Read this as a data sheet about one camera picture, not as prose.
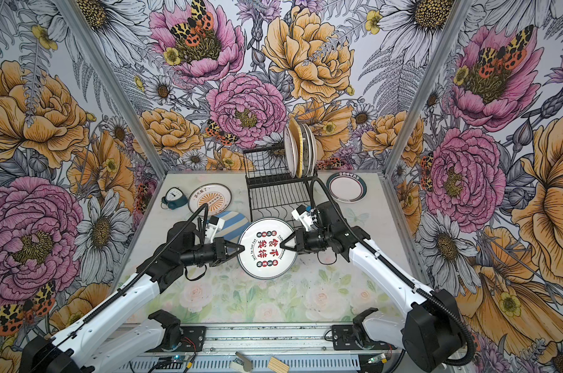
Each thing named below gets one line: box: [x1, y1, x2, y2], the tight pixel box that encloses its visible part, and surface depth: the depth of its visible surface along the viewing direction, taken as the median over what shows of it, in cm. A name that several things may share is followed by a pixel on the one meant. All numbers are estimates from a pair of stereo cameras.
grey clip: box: [234, 351, 252, 372], surface depth 71 cm
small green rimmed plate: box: [326, 171, 368, 203], surface depth 119 cm
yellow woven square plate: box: [289, 115, 305, 179], surface depth 83 cm
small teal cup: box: [160, 186, 189, 210], surface depth 109 cm
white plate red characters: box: [237, 217, 298, 281], surface depth 76 cm
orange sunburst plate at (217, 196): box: [188, 183, 233, 217], surface depth 114 cm
